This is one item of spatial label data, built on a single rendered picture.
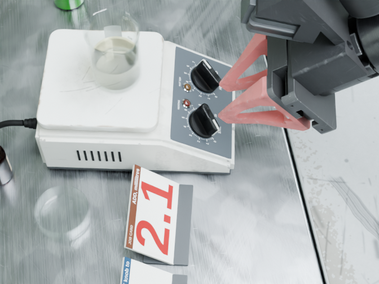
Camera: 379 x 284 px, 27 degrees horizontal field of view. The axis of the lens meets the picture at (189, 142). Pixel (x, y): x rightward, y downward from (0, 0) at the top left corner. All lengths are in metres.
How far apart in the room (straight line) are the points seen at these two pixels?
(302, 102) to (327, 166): 0.22
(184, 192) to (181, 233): 0.05
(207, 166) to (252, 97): 0.17
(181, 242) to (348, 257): 0.17
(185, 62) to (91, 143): 0.14
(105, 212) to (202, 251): 0.11
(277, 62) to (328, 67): 0.05
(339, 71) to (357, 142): 0.25
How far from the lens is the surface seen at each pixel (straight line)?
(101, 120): 0.77
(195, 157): 0.80
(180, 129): 0.79
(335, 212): 0.83
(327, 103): 0.68
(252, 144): 0.86
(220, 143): 0.81
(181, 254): 0.79
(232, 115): 0.71
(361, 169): 0.86
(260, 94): 0.66
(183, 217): 0.81
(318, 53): 0.64
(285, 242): 0.81
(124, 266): 0.75
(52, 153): 0.81
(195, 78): 0.83
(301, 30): 0.61
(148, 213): 0.79
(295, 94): 0.64
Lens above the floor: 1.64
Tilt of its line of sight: 59 degrees down
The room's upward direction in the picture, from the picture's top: straight up
